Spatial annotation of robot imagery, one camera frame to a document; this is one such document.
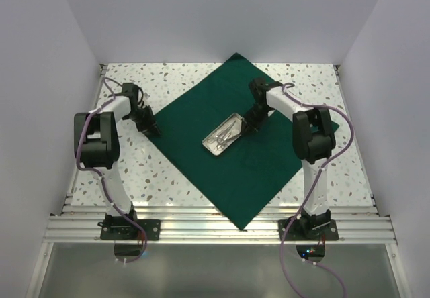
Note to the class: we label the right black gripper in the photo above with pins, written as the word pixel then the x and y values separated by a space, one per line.
pixel 251 123

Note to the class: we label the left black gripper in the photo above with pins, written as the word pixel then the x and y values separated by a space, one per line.
pixel 150 127

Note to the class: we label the steel instrument tray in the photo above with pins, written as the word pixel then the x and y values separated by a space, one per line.
pixel 234 118

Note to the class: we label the steel hemostat forceps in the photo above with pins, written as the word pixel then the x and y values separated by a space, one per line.
pixel 222 146

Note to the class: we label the steel surgical scissors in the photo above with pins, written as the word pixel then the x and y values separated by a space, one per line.
pixel 222 135

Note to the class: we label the green surgical drape cloth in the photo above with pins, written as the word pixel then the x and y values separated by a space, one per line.
pixel 249 173

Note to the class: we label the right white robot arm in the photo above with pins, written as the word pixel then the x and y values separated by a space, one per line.
pixel 313 141

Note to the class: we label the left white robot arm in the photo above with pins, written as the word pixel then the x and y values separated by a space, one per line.
pixel 97 147

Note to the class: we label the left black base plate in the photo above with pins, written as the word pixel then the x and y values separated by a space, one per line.
pixel 149 229

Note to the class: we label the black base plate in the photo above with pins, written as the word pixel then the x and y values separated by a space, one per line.
pixel 149 229
pixel 307 229

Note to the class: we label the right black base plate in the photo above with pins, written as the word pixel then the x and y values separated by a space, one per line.
pixel 307 229

